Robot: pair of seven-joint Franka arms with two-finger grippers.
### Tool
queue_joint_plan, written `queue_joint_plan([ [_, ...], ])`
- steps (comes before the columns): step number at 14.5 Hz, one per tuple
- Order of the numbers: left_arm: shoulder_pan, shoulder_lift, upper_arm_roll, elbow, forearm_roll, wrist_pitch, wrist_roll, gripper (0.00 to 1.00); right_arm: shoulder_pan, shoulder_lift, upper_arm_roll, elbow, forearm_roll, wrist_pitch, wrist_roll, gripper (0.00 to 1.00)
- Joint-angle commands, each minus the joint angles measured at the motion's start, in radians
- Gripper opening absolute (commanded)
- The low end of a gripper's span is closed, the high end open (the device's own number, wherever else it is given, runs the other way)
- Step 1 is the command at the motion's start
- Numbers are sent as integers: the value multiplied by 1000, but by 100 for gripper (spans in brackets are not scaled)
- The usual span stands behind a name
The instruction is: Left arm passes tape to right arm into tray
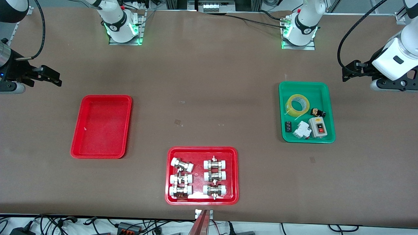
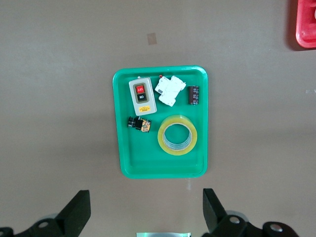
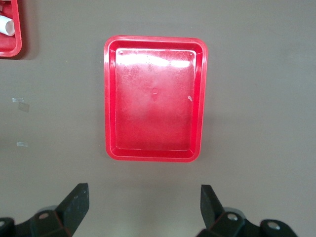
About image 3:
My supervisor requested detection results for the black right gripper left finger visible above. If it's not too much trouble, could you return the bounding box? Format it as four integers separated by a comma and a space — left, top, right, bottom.
17, 183, 89, 237

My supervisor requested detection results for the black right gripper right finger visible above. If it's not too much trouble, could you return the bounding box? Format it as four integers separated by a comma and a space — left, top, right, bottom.
197, 184, 260, 237

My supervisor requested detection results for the empty red plastic tray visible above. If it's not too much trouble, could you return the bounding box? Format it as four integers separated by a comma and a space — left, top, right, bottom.
104, 35, 209, 163

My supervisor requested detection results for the red tray with pipe fittings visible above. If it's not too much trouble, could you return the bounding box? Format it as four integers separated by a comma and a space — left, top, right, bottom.
0, 0, 22, 58

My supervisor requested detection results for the white and metal pipe fitting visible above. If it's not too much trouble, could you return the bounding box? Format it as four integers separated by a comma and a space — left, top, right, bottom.
0, 14, 15, 37

